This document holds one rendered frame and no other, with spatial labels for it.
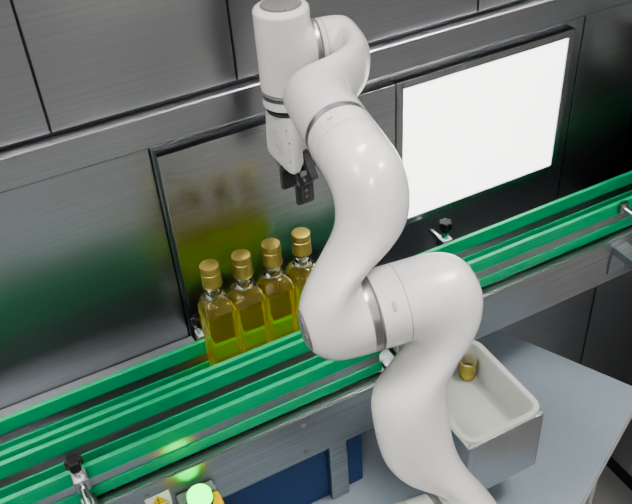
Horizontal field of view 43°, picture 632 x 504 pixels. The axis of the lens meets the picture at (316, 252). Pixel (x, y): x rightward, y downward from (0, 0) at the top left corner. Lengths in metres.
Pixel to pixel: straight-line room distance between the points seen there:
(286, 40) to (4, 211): 0.54
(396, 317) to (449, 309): 0.07
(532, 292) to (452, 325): 0.85
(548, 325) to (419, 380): 1.37
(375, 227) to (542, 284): 0.97
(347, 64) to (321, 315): 0.37
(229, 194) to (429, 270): 0.59
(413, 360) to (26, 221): 0.71
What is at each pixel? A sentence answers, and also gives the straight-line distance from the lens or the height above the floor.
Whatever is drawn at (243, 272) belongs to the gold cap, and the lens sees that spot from 1.40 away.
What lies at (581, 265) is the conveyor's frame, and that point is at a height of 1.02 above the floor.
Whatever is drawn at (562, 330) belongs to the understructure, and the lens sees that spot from 2.43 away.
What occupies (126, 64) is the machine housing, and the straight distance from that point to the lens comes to 1.34.
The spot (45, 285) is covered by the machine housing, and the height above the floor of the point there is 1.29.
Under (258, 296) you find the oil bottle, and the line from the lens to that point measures 1.44.
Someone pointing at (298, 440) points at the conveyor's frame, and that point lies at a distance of 1.54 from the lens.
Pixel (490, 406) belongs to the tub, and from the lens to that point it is 1.67.
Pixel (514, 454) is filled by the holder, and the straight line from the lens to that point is 1.63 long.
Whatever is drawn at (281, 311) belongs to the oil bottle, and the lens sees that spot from 1.48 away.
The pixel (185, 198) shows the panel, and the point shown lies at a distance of 1.45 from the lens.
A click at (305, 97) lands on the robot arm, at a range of 1.05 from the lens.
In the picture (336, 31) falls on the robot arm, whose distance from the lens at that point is 1.23.
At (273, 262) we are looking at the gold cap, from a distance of 1.42.
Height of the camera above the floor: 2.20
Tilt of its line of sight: 39 degrees down
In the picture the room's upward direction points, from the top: 4 degrees counter-clockwise
